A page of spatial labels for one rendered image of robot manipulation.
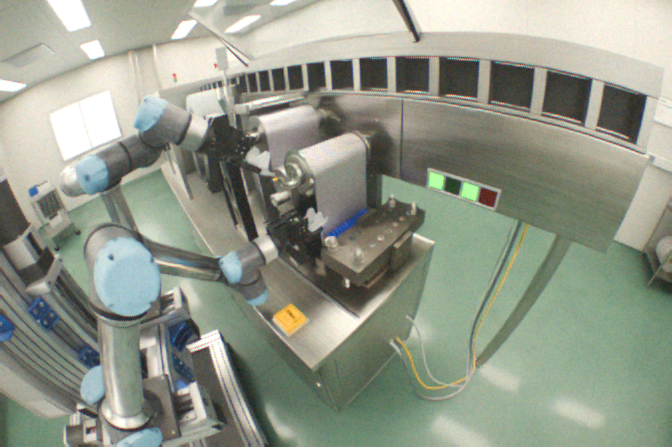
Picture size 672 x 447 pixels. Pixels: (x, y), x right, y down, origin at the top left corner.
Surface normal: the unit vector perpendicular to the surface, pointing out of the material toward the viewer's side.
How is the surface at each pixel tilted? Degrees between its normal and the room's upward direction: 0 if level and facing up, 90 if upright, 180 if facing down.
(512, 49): 90
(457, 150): 90
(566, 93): 90
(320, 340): 0
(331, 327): 0
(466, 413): 0
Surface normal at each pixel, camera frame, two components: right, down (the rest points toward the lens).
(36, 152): 0.71, 0.30
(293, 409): -0.07, -0.87
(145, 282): 0.91, 0.04
